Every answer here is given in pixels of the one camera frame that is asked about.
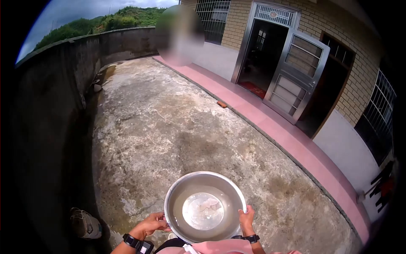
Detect person's left hand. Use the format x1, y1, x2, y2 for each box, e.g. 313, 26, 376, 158
129, 212, 172, 241

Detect person's right hand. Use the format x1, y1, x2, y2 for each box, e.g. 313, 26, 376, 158
238, 205, 256, 237

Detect person's left fingers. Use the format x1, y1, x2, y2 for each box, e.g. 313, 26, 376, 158
147, 212, 167, 223

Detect round steel basin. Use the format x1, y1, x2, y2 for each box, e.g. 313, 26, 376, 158
164, 171, 247, 244

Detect person's legs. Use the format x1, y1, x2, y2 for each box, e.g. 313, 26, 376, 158
154, 232, 188, 254

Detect black wrist band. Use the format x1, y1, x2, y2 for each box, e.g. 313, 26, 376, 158
122, 233, 155, 254
231, 234, 261, 244

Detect pale lump in water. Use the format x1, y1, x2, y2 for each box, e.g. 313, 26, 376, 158
197, 197, 222, 213

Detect red doormat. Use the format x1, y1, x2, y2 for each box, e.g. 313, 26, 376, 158
239, 81, 267, 99

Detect hanging dark clothes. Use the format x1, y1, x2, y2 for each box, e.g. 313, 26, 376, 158
369, 160, 396, 214

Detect steel panel door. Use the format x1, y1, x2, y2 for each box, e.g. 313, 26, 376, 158
263, 28, 331, 125

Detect dark wooden doorway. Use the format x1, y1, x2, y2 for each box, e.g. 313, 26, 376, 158
296, 31, 356, 139

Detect barred window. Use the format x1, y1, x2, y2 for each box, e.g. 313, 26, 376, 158
194, 0, 231, 46
354, 68, 397, 167

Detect steel door frame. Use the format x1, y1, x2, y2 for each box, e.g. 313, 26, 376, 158
231, 1, 302, 84

